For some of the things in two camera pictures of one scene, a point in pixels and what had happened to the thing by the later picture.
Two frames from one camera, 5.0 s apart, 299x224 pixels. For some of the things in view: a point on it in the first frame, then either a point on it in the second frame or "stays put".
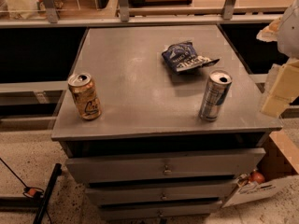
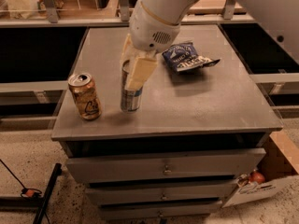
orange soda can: [84, 94] stays put
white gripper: [290, 32] to [150, 32]
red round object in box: [257, 177] stays put
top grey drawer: [164, 165] stays put
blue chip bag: [182, 56] stays put
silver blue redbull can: [218, 85] to [130, 101]
